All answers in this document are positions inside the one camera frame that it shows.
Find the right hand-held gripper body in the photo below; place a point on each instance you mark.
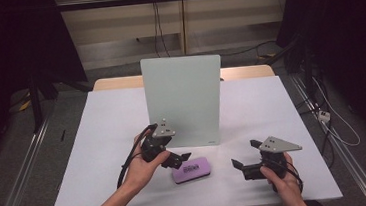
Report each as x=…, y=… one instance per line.
x=273, y=162

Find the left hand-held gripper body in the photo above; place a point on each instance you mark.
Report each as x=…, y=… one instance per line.
x=156, y=145

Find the purple whiteboard eraser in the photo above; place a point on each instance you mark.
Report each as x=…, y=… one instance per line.
x=192, y=170

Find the frosted glass whiteboard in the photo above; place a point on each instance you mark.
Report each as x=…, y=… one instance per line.
x=186, y=89

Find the person's right hand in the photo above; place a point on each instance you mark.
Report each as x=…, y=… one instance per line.
x=286, y=184

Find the person's left hand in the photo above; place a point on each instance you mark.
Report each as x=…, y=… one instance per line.
x=142, y=175

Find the white table mat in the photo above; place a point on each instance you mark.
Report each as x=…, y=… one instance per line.
x=245, y=111

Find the white power strip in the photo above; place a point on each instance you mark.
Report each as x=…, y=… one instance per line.
x=323, y=116

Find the wooden table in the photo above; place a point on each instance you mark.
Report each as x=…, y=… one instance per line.
x=115, y=83

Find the small black pen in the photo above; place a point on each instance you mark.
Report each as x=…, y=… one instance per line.
x=62, y=135

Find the black metal stand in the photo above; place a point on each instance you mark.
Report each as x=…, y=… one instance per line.
x=36, y=102

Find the dark curtain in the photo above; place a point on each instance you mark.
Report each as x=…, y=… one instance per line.
x=15, y=40
x=347, y=18

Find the aluminium floor rail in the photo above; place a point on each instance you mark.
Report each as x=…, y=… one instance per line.
x=20, y=177
x=342, y=149

